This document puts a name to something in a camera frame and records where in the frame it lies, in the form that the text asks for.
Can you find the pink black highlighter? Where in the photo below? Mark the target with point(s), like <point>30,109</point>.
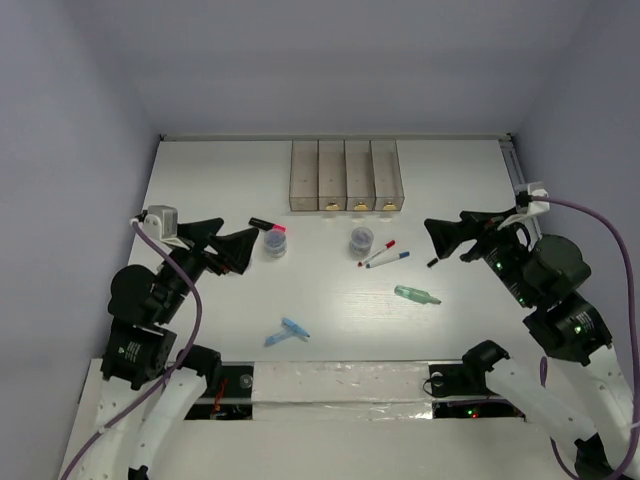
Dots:
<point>264,225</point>

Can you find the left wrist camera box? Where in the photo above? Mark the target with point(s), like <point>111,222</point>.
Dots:
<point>160,223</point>

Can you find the light blue utility knife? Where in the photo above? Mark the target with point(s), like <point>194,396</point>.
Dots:
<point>277,337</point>

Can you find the aluminium rail right edge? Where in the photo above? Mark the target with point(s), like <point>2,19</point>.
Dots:
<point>519,184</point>

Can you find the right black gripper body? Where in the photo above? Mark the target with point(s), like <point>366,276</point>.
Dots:
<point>499,247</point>

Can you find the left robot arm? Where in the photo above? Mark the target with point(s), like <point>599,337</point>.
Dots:
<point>153,370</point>

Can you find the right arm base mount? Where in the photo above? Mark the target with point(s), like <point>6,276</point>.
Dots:
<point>456,393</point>

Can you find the clear four-compartment organizer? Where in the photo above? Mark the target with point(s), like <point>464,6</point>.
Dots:
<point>354,175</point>

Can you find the blue transparent utility knife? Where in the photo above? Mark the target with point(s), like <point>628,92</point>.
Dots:
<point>294,328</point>

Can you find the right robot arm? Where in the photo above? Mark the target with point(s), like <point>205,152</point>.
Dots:
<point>544,276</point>

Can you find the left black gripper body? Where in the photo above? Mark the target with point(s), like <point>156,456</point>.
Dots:
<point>195,261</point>

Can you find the red cap whiteboard marker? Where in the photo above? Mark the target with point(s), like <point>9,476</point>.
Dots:
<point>377,253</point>

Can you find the blue cap whiteboard marker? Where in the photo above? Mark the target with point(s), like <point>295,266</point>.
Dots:
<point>384,261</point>

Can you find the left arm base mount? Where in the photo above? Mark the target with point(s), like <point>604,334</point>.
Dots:
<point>230,398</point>

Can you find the green transparent utility knife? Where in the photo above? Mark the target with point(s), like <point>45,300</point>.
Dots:
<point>416,295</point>

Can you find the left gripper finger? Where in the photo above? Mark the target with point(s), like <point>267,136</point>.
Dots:
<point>197,234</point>
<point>234,251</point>

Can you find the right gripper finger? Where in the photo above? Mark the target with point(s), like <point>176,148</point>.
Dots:
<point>447,236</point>
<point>470,219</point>

